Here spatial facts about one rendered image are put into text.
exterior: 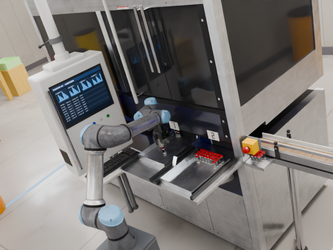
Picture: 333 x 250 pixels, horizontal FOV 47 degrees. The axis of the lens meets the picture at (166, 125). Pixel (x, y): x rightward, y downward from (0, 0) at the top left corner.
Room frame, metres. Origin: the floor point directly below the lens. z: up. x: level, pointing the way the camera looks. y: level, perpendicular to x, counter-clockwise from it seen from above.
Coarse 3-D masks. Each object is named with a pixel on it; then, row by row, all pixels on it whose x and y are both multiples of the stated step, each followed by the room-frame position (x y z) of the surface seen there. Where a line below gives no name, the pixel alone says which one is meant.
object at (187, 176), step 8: (192, 152) 2.02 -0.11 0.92; (184, 160) 1.97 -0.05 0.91; (192, 160) 1.99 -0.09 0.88; (176, 168) 1.93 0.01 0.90; (184, 168) 1.93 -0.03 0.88; (192, 168) 1.90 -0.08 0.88; (200, 168) 1.88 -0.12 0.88; (208, 168) 1.86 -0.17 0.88; (168, 176) 1.89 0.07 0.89; (176, 176) 1.87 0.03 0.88; (184, 176) 1.85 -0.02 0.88; (192, 176) 1.82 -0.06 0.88; (200, 176) 1.80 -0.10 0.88; (208, 176) 1.78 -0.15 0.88; (168, 184) 1.79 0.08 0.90; (176, 184) 1.79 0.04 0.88; (184, 184) 1.77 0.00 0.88; (192, 184) 1.75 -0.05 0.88; (200, 184) 1.69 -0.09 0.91; (184, 192) 1.69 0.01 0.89; (192, 192) 1.65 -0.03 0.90
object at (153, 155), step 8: (168, 136) 2.36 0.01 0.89; (184, 136) 2.31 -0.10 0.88; (152, 144) 2.27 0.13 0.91; (168, 144) 2.26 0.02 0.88; (176, 144) 2.23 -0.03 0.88; (184, 144) 2.20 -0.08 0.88; (192, 144) 2.14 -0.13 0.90; (144, 152) 2.22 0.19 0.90; (152, 152) 2.22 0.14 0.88; (160, 152) 2.19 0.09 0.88; (168, 152) 2.16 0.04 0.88; (176, 152) 2.13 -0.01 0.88; (144, 160) 2.14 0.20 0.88; (152, 160) 2.07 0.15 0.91; (160, 160) 2.09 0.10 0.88; (168, 160) 2.01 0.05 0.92
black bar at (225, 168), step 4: (232, 160) 1.84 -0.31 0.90; (236, 160) 1.85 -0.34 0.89; (228, 164) 1.81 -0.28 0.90; (232, 164) 1.82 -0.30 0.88; (224, 168) 1.78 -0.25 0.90; (228, 168) 1.80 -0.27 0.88; (220, 172) 1.76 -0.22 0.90; (216, 176) 1.73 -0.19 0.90; (212, 180) 1.71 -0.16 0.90; (204, 184) 1.69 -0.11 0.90; (208, 184) 1.69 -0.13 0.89; (200, 188) 1.67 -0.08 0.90; (204, 188) 1.67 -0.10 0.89; (196, 192) 1.64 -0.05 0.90; (200, 192) 1.65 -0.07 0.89; (192, 196) 1.62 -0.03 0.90; (196, 196) 1.63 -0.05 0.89
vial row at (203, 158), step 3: (195, 153) 1.98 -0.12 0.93; (198, 153) 1.97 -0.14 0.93; (201, 156) 1.93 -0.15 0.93; (204, 156) 1.92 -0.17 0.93; (207, 156) 1.91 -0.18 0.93; (201, 159) 1.94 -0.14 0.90; (204, 159) 1.91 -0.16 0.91; (207, 159) 1.90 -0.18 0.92; (210, 159) 1.88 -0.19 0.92; (213, 159) 1.86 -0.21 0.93; (216, 159) 1.85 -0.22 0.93; (207, 162) 1.90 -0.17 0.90; (210, 162) 1.88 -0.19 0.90; (216, 162) 1.84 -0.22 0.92; (219, 165) 1.84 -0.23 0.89
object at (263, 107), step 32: (32, 0) 3.33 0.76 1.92; (64, 0) 2.91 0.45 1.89; (96, 0) 2.59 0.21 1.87; (128, 0) 2.32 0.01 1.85; (160, 0) 2.10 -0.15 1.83; (192, 0) 1.91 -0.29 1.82; (320, 32) 2.41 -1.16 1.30; (320, 64) 2.39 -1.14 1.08; (256, 96) 1.94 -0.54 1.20; (288, 96) 2.14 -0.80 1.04
